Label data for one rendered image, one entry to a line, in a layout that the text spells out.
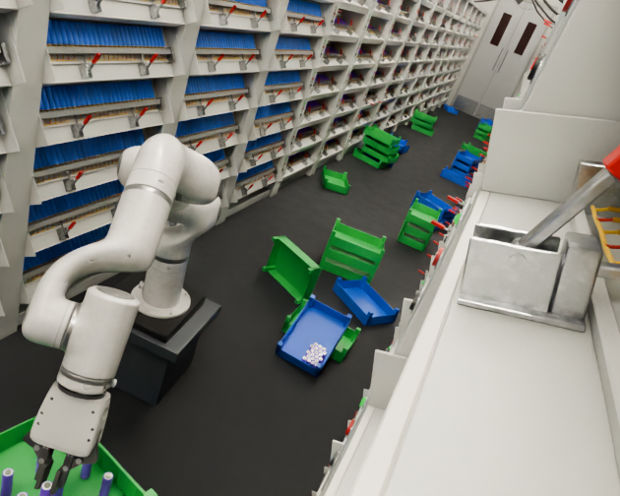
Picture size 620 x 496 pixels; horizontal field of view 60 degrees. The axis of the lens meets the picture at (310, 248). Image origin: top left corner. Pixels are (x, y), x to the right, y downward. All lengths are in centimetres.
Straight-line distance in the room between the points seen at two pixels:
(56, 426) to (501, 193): 79
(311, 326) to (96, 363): 153
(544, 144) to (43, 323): 74
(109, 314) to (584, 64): 72
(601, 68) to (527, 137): 5
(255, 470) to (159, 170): 110
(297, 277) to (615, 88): 239
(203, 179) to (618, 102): 93
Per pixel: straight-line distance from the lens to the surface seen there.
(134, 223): 96
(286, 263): 271
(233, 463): 182
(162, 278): 170
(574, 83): 35
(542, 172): 35
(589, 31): 35
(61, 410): 96
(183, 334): 176
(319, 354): 220
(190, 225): 159
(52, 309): 90
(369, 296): 289
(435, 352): 16
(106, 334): 89
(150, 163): 103
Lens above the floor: 138
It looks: 26 degrees down
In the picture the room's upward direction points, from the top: 21 degrees clockwise
